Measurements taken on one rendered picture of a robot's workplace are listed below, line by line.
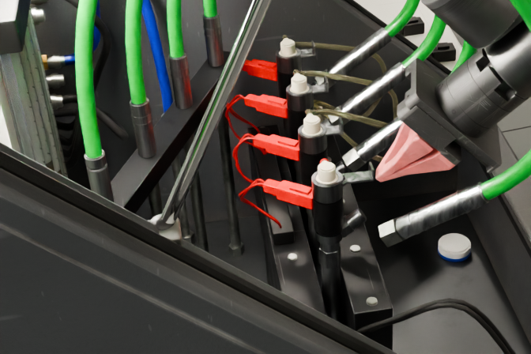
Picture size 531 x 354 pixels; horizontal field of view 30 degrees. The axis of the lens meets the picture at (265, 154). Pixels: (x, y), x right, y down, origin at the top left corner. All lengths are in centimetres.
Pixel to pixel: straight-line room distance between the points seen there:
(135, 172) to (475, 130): 31
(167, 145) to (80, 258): 49
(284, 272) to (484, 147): 25
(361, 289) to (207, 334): 46
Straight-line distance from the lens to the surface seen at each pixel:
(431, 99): 84
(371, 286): 96
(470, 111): 83
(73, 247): 47
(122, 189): 91
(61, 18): 114
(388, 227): 81
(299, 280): 97
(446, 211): 79
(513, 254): 114
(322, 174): 88
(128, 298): 49
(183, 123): 99
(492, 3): 79
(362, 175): 90
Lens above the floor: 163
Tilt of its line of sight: 34 degrees down
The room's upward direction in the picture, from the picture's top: 5 degrees counter-clockwise
